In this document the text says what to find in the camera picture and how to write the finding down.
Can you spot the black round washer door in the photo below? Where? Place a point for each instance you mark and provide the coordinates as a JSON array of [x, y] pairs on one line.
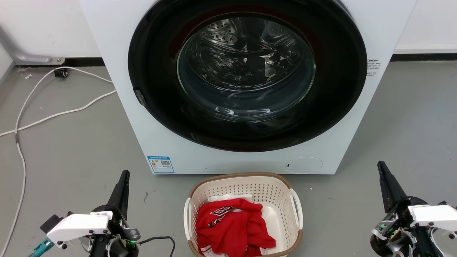
[[157, 89]]

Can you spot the red printed garment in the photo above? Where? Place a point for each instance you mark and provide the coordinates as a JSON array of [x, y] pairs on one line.
[[232, 232]]

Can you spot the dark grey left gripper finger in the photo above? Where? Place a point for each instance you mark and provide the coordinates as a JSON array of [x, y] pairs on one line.
[[121, 192]]

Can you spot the small black caster wheel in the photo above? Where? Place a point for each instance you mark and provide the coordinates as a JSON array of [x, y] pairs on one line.
[[61, 73]]

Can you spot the blue energy label sticker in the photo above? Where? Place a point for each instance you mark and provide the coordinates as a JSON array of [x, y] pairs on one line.
[[160, 164]]

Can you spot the small printed text sticker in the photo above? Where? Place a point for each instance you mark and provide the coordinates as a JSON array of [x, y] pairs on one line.
[[373, 67]]

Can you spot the cream laundry basket brown rim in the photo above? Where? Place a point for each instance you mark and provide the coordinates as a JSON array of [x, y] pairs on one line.
[[271, 189]]

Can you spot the white front-load washing machine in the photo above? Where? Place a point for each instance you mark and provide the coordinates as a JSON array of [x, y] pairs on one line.
[[142, 142]]

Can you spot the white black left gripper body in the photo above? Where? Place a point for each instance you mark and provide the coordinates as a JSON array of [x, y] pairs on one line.
[[76, 225]]

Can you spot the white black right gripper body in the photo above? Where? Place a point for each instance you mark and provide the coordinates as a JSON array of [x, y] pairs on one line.
[[432, 216]]

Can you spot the round white filter cover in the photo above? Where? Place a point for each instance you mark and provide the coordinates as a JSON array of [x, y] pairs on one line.
[[304, 165]]

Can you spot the grey wall pipe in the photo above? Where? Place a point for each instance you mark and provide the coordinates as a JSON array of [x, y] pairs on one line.
[[25, 57]]

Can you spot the steel washer drum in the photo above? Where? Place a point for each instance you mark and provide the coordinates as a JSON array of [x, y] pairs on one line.
[[246, 67]]

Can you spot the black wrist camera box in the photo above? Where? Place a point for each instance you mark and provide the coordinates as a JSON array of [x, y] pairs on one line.
[[51, 222]]

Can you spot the teal plastic connector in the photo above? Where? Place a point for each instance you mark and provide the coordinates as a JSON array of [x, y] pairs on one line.
[[42, 247]]

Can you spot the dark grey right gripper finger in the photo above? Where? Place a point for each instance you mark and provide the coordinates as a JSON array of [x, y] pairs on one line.
[[390, 189]]

